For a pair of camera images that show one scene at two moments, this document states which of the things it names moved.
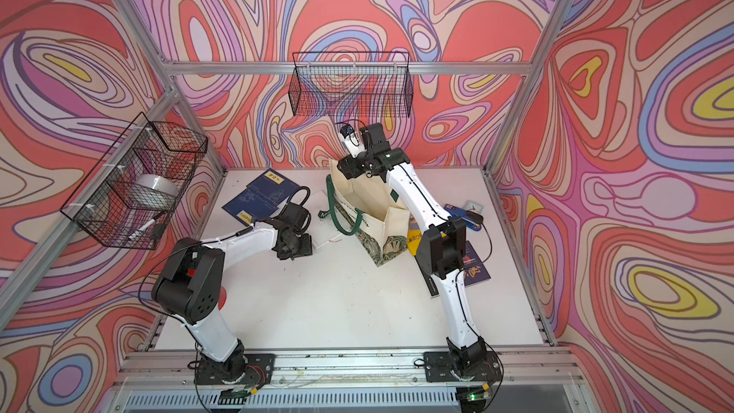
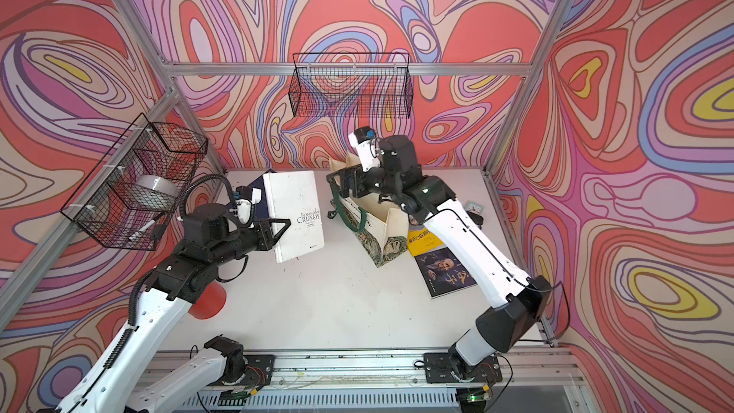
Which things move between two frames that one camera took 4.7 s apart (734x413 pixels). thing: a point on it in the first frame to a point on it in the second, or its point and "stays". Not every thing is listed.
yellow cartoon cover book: [414, 235] stays
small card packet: [473, 206] stays
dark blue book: [273, 187] to [261, 209]
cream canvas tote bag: [368, 207] stays
